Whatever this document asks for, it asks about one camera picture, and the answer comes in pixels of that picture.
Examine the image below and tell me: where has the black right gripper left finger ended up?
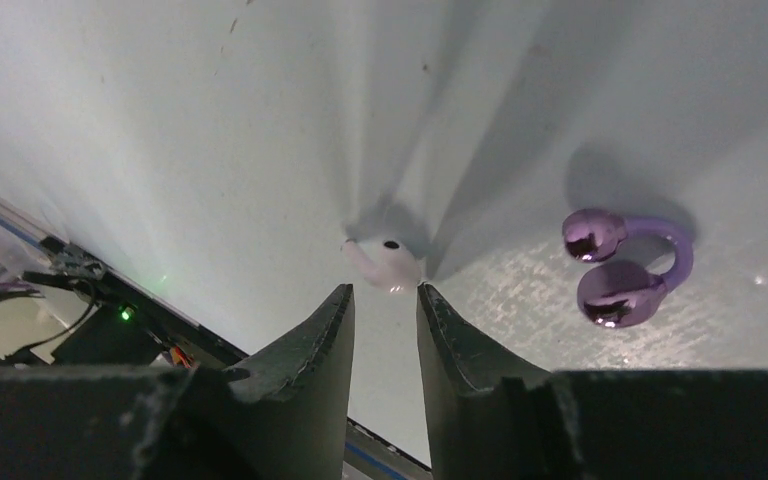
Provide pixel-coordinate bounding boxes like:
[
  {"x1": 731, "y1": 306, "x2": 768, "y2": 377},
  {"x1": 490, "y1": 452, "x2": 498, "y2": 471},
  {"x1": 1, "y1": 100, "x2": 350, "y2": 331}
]
[{"x1": 0, "y1": 284, "x2": 355, "y2": 479}]

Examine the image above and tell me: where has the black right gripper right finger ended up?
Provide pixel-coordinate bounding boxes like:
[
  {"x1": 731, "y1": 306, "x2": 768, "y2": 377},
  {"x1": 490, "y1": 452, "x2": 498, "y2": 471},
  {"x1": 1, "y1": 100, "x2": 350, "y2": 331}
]
[{"x1": 417, "y1": 283, "x2": 768, "y2": 479}]

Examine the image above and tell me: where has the purple earbud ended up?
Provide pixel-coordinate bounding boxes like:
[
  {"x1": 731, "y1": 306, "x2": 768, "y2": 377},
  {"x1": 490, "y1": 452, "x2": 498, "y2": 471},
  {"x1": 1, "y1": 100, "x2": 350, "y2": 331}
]
[{"x1": 561, "y1": 208, "x2": 694, "y2": 329}]

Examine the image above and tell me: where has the aluminium front frame rail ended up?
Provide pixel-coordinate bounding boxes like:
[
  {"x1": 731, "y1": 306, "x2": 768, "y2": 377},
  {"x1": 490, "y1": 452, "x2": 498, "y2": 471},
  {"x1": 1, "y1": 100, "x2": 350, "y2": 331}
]
[{"x1": 0, "y1": 198, "x2": 65, "y2": 253}]

